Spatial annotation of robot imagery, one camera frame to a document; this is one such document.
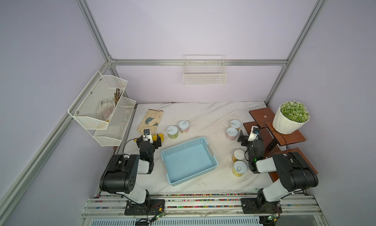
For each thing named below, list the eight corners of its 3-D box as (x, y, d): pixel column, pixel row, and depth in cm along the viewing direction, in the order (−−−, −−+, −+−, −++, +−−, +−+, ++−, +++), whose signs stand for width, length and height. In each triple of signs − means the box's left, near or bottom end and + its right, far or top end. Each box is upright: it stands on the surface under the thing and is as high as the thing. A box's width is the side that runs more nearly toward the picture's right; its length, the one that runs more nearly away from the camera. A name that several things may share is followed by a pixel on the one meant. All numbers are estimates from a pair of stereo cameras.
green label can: (166, 136, 103) (164, 131, 99) (171, 128, 107) (170, 124, 103) (174, 140, 101) (174, 135, 96) (179, 132, 105) (179, 127, 100)
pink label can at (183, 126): (178, 133, 104) (178, 128, 100) (179, 125, 109) (178, 120, 104) (189, 133, 104) (188, 128, 100) (189, 125, 109) (189, 120, 104)
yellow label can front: (233, 176, 85) (235, 173, 81) (231, 164, 90) (233, 160, 86) (245, 176, 85) (248, 173, 81) (243, 164, 90) (245, 160, 86)
